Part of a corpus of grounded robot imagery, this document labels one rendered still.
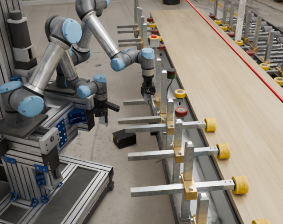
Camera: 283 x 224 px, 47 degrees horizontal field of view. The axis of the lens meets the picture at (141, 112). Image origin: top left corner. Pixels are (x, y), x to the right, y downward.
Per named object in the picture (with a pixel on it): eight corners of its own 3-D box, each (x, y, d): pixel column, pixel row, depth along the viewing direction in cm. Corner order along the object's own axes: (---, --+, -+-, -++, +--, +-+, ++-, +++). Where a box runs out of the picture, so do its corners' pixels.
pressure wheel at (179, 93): (181, 108, 235) (182, 94, 229) (172, 105, 239) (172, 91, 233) (187, 104, 240) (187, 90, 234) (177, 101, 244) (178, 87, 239)
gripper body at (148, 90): (142, 96, 195) (142, 78, 189) (141, 90, 202) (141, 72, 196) (155, 95, 195) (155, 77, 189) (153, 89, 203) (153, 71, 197)
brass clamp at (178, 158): (174, 163, 164) (174, 155, 161) (169, 147, 175) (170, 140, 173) (186, 162, 164) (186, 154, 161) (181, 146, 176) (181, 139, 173)
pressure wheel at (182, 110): (175, 127, 214) (176, 112, 208) (173, 120, 221) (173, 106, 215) (187, 126, 215) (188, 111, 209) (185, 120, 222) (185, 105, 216)
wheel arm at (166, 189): (130, 198, 143) (130, 192, 141) (130, 192, 146) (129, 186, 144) (241, 189, 146) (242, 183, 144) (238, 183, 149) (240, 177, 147)
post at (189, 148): (181, 223, 161) (186, 145, 136) (180, 218, 164) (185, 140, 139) (189, 222, 161) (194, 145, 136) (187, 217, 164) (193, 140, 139)
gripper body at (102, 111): (95, 112, 212) (93, 95, 206) (108, 111, 213) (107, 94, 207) (95, 118, 206) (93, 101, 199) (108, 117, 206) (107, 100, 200)
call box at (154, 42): (149, 48, 243) (149, 38, 239) (149, 45, 249) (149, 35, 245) (159, 48, 244) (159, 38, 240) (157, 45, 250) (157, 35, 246)
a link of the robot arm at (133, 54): (118, 51, 189) (133, 54, 183) (129, 46, 197) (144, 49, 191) (119, 64, 193) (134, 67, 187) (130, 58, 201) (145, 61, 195)
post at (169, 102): (166, 166, 207) (167, 100, 182) (165, 163, 210) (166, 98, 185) (171, 166, 207) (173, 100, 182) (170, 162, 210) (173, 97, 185)
